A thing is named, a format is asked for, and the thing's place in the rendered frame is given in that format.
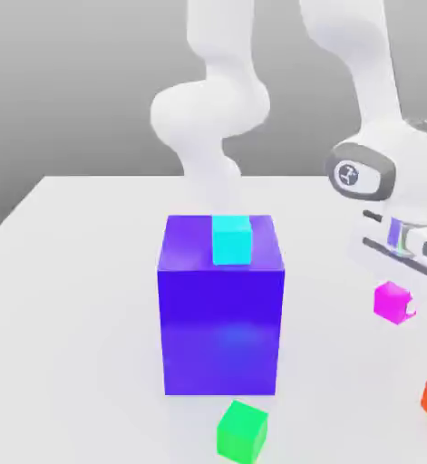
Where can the large blue box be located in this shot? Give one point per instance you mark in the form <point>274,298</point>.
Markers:
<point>220,326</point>

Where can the small green cube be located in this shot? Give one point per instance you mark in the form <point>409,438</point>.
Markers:
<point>240,433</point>

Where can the small magenta cube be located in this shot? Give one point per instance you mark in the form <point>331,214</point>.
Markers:
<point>390,302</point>

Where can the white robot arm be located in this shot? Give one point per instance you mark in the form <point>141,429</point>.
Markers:
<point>220,108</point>

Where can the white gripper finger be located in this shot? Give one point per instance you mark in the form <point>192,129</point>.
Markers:
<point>411,308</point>

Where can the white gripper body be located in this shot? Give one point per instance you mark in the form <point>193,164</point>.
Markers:
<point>376,259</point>

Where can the small cyan cube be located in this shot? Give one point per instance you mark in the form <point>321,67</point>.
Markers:
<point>232,241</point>

